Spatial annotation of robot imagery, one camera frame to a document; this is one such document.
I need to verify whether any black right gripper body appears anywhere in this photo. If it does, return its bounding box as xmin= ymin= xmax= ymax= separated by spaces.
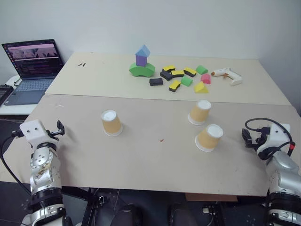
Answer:
xmin=249 ymin=127 xmax=271 ymax=150

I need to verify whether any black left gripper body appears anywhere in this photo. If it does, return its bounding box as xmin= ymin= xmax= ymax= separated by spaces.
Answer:
xmin=45 ymin=129 xmax=60 ymax=142

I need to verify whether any tan paper cup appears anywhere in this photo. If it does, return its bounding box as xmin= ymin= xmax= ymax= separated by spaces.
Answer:
xmin=188 ymin=99 xmax=212 ymax=126
xmin=194 ymin=124 xmax=224 ymax=153
xmin=101 ymin=109 xmax=123 ymax=137

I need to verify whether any white side table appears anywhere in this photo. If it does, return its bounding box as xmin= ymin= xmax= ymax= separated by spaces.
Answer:
xmin=0 ymin=75 xmax=40 ymax=116

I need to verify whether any grey open laptop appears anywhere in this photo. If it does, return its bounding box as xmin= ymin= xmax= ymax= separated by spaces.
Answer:
xmin=1 ymin=39 xmax=65 ymax=106

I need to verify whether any white glue gun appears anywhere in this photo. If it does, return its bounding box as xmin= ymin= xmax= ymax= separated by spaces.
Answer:
xmin=210 ymin=67 xmax=243 ymax=87

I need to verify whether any black device with keys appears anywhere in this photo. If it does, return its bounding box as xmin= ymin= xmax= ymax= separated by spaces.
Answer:
xmin=0 ymin=84 xmax=14 ymax=107

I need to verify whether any yellow foam wedge block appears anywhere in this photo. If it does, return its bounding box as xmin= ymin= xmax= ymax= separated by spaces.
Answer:
xmin=193 ymin=81 xmax=210 ymax=95

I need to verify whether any brown cardboard piece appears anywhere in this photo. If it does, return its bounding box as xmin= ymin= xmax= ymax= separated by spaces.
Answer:
xmin=184 ymin=193 xmax=238 ymax=202

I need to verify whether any pink foam block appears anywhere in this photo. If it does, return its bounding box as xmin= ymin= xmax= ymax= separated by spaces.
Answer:
xmin=200 ymin=73 xmax=212 ymax=85

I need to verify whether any green foam arch block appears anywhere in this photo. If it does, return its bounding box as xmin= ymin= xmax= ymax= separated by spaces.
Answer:
xmin=128 ymin=62 xmax=156 ymax=78

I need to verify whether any purple foam cube block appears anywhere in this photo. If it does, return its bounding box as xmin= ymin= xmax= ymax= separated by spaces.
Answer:
xmin=135 ymin=53 xmax=148 ymax=67

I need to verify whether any dark rounded shape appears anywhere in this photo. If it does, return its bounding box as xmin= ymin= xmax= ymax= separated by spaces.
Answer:
xmin=112 ymin=204 xmax=144 ymax=226

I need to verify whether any blue foam roof block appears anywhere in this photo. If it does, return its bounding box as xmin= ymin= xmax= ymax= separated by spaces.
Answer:
xmin=135 ymin=44 xmax=151 ymax=58

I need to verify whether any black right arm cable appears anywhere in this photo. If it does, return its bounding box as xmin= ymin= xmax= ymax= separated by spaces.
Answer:
xmin=244 ymin=117 xmax=296 ymax=156

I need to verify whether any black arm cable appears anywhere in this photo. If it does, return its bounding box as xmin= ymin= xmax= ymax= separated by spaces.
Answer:
xmin=0 ymin=130 xmax=32 ymax=196
xmin=244 ymin=117 xmax=296 ymax=156

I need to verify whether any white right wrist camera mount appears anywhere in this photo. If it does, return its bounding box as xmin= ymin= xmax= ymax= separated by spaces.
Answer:
xmin=256 ymin=122 xmax=291 ymax=156

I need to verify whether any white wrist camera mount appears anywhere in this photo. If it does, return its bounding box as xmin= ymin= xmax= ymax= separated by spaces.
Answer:
xmin=256 ymin=122 xmax=291 ymax=156
xmin=19 ymin=119 xmax=48 ymax=148

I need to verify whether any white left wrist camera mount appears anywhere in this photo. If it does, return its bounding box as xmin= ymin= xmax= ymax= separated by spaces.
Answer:
xmin=19 ymin=119 xmax=48 ymax=148

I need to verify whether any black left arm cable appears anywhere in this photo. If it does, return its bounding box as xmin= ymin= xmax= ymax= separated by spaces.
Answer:
xmin=0 ymin=130 xmax=32 ymax=196

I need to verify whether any black table frame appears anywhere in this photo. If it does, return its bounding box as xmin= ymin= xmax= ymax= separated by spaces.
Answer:
xmin=60 ymin=186 xmax=123 ymax=226

